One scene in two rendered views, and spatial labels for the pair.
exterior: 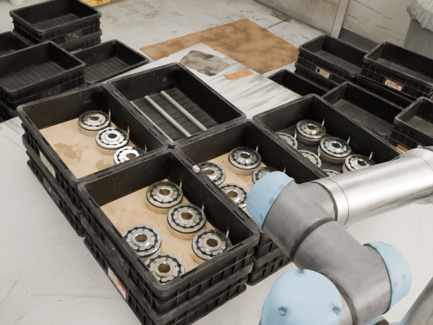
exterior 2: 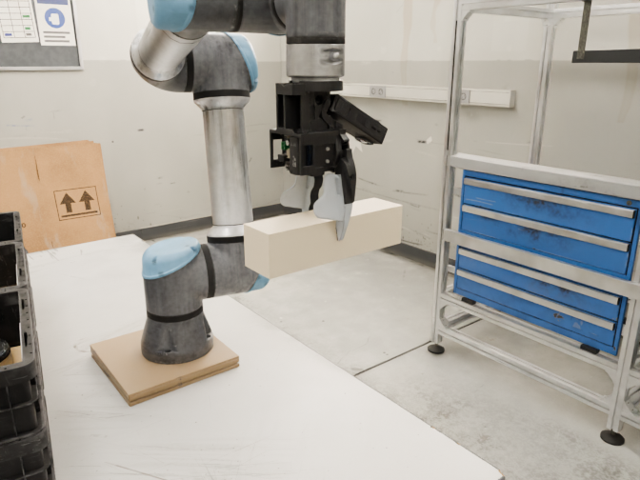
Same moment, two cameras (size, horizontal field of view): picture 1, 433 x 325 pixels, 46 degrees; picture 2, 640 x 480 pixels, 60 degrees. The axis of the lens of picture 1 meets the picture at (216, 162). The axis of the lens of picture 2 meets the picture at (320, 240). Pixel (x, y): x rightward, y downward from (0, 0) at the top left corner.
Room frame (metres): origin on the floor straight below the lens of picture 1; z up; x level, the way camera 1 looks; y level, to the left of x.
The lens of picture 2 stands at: (0.12, 0.61, 1.31)
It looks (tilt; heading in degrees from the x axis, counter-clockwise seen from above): 18 degrees down; 284
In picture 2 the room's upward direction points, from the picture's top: straight up
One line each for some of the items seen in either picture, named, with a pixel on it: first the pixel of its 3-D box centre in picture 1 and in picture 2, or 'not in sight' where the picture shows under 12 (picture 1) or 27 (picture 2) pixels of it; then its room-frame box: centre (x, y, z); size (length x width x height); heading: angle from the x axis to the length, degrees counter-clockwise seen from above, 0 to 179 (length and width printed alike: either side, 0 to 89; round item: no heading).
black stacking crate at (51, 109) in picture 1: (92, 142); not in sight; (1.18, 0.38, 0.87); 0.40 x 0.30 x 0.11; 43
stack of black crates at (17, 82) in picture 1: (37, 104); not in sight; (2.02, 0.91, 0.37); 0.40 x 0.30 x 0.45; 142
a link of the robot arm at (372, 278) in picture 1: (349, 276); (273, 5); (0.39, -0.17, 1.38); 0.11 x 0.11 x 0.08; 39
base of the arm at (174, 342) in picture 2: not in sight; (176, 325); (0.68, -0.34, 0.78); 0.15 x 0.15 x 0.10
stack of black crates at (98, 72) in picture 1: (104, 87); not in sight; (2.33, 0.66, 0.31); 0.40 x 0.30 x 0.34; 142
